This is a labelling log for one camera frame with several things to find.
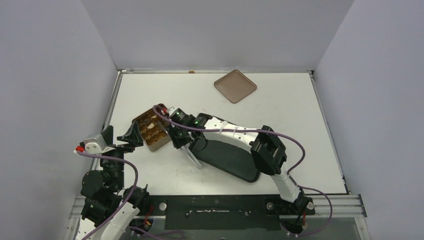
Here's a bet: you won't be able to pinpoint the metal tongs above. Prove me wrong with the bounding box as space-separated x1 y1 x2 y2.
181 145 202 169

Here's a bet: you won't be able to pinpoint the black plastic tray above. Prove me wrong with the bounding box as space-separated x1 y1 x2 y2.
189 139 260 183

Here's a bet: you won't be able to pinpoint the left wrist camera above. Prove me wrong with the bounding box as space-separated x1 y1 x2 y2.
75 134 107 155

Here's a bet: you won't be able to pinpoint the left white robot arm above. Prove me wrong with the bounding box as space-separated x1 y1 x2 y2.
74 121 153 240

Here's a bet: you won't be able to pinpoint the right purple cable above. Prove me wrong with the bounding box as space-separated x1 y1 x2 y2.
152 104 334 238

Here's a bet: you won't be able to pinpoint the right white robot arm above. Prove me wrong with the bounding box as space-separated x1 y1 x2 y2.
159 107 314 215

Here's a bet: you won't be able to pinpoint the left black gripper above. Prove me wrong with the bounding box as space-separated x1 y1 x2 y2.
101 120 143 189

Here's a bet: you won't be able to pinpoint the brown box lid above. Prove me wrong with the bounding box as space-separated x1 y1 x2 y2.
213 69 257 104

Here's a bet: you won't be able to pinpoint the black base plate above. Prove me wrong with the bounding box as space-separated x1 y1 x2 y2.
150 194 299 231

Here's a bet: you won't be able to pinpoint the gold chocolate box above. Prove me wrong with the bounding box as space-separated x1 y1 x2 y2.
132 108 171 152

